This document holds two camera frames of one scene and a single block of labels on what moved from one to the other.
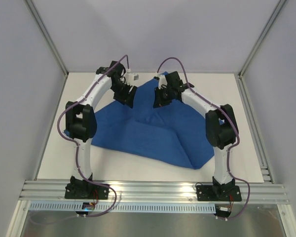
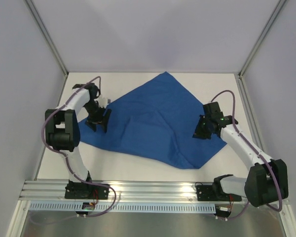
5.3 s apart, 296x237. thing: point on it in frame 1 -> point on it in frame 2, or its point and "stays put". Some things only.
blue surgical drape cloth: [175, 133] stays put
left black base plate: [89, 191] stays put
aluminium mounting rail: [155, 192] stays put
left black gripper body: [121, 91] -> [95, 113]
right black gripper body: [163, 94] -> [203, 129]
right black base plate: [218, 193] stays put
